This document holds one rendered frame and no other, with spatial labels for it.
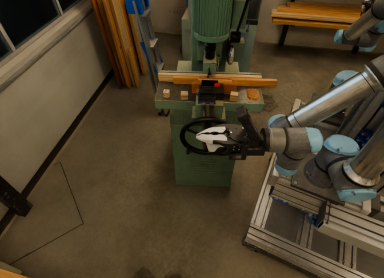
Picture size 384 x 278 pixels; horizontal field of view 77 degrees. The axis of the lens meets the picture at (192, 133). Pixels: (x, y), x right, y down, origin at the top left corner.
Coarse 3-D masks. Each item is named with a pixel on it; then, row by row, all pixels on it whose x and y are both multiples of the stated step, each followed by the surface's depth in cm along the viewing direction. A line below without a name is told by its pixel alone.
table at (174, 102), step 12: (168, 84) 142; (180, 84) 142; (156, 96) 135; (180, 96) 135; (192, 96) 135; (228, 96) 135; (240, 96) 135; (168, 108) 137; (180, 108) 136; (192, 108) 136; (228, 108) 135; (252, 108) 134
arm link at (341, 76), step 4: (340, 72) 127; (344, 72) 126; (348, 72) 125; (352, 72) 125; (356, 72) 125; (336, 76) 126; (340, 76) 124; (344, 76) 124; (348, 76) 123; (336, 80) 126; (340, 80) 123; (344, 80) 122; (332, 84) 129; (336, 84) 126
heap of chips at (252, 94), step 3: (246, 90) 138; (249, 90) 136; (252, 90) 136; (255, 90) 136; (249, 93) 135; (252, 93) 134; (255, 93) 134; (258, 93) 135; (249, 96) 134; (252, 96) 133; (255, 96) 133; (258, 96) 133; (249, 99) 133; (252, 99) 133; (255, 99) 133; (258, 99) 133
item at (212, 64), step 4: (204, 52) 134; (204, 56) 131; (216, 56) 132; (204, 60) 129; (208, 60) 129; (212, 60) 129; (216, 60) 129; (204, 64) 128; (208, 64) 128; (212, 64) 127; (216, 64) 127; (204, 68) 129; (208, 68) 129; (212, 68) 129; (216, 68) 131; (204, 72) 131; (212, 72) 131
